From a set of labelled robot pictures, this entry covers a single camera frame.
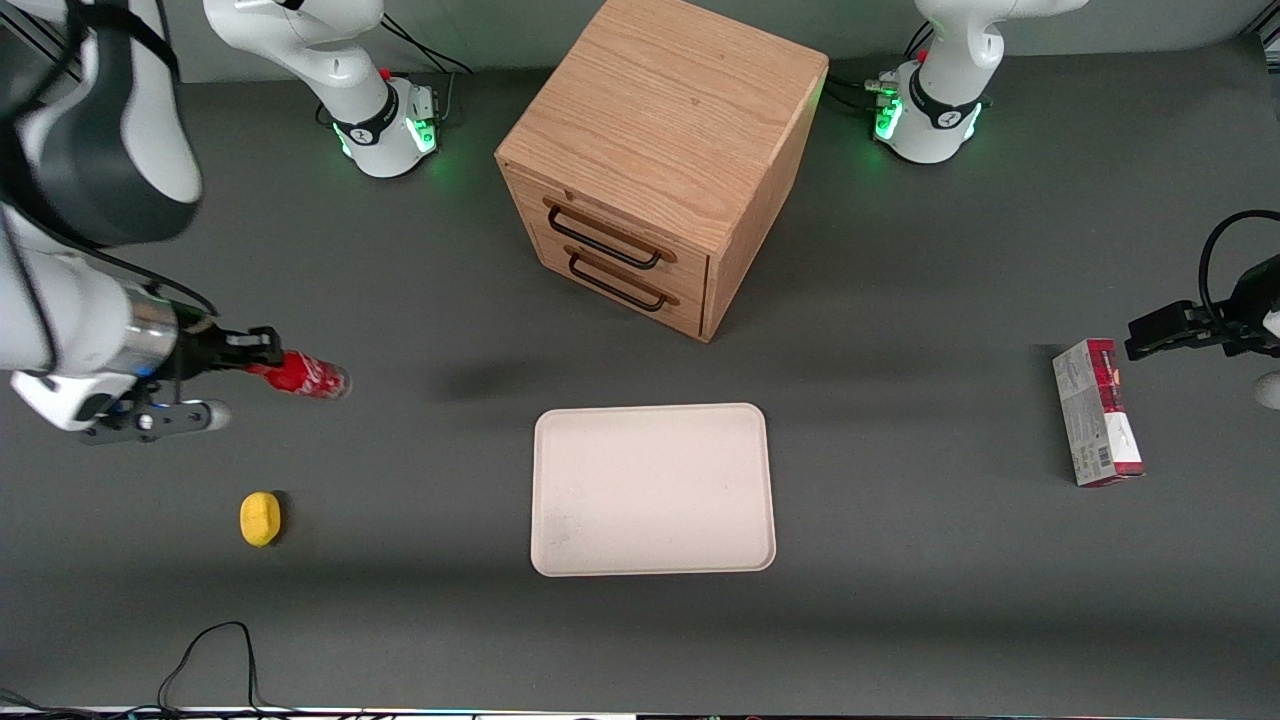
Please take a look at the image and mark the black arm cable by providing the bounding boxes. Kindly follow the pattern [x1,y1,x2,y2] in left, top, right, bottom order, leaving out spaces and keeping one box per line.
[85,244,220,320]
[1199,209,1280,327]

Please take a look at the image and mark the yellow lemon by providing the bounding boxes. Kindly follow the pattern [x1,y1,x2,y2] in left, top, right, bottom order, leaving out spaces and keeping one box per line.
[239,490,283,549]

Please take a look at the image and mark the black right arm base cables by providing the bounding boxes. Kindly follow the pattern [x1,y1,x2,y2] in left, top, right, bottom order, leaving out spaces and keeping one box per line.
[377,13,474,127]

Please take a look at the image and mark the black metal drawer handle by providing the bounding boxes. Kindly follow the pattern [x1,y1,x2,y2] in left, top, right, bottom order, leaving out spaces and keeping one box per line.
[565,246,682,314]
[544,197,679,272]

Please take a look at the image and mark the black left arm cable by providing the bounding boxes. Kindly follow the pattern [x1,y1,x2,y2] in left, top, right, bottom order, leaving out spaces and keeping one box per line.
[1199,209,1280,327]

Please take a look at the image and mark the wooden drawer cabinet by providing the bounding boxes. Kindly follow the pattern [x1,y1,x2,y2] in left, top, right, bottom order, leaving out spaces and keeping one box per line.
[495,0,830,344]

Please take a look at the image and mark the grey and red carton box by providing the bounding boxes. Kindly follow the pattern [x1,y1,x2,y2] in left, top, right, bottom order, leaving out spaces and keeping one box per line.
[1051,337,1147,489]

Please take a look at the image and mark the white rectangular tray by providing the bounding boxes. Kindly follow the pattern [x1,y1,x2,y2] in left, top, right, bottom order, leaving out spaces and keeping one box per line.
[530,402,778,579]

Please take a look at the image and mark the black arm base cables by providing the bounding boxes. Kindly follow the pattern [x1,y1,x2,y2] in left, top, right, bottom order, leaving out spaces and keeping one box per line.
[377,13,474,127]
[824,20,937,121]

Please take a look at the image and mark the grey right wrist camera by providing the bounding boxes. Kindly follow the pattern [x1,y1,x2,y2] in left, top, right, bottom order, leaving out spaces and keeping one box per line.
[83,397,233,447]

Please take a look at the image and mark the black table edge cable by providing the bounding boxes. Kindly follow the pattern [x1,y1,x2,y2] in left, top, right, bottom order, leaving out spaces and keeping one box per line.
[0,621,301,720]

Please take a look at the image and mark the red coke bottle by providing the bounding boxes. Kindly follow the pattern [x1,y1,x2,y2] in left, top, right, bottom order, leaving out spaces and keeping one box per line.
[244,349,354,402]

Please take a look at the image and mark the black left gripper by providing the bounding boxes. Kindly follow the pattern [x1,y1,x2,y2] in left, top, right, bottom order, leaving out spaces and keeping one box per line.
[1125,255,1280,362]

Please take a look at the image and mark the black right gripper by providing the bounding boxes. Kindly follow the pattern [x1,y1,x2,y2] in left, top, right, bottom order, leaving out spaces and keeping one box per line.
[164,302,286,382]

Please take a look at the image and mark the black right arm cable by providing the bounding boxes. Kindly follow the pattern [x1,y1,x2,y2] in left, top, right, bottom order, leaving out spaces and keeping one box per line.
[85,244,220,320]

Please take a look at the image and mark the black left arm base cables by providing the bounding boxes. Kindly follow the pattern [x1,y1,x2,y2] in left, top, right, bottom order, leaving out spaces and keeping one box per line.
[824,20,937,121]

